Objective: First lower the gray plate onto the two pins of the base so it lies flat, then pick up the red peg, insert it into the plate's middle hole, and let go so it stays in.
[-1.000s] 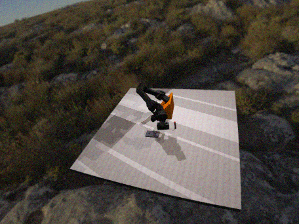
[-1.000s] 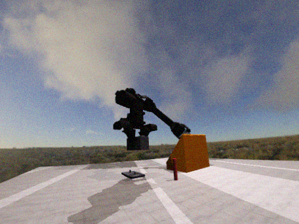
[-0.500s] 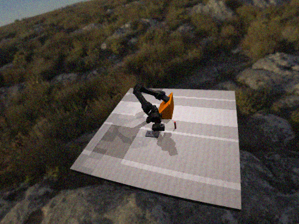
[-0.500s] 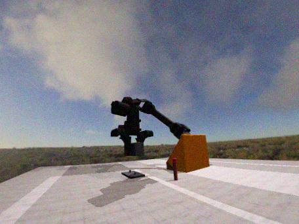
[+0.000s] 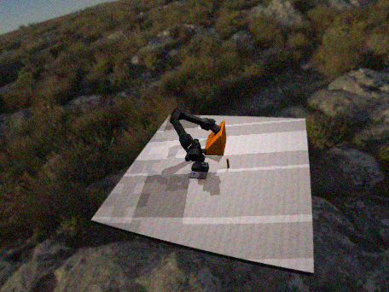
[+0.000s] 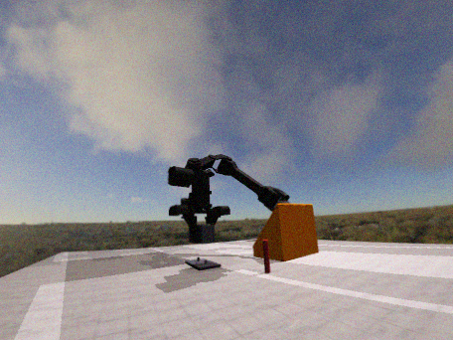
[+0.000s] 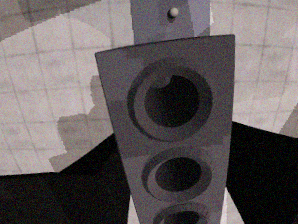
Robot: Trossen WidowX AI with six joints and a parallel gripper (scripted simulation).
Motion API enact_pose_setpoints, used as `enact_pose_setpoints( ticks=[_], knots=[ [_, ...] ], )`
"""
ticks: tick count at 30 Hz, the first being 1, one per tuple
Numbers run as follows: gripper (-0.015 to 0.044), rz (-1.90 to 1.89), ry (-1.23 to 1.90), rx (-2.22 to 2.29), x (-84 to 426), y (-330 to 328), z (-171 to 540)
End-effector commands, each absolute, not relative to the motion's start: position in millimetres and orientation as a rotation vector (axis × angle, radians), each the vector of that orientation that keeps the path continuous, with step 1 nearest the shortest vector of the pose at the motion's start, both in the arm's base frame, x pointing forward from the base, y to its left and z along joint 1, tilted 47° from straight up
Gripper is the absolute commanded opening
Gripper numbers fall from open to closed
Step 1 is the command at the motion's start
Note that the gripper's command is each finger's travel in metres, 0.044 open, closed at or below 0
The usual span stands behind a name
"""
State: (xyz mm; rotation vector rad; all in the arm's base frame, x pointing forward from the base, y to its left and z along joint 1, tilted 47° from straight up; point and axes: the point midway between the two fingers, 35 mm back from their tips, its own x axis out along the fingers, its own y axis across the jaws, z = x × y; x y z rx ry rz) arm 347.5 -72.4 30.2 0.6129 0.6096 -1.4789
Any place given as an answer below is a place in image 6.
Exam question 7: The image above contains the red peg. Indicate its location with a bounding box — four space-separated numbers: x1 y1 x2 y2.
262 241 271 273

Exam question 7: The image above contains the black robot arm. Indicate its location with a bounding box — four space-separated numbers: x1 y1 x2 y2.
168 154 290 212

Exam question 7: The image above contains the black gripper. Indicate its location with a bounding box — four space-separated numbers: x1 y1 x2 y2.
169 187 230 241

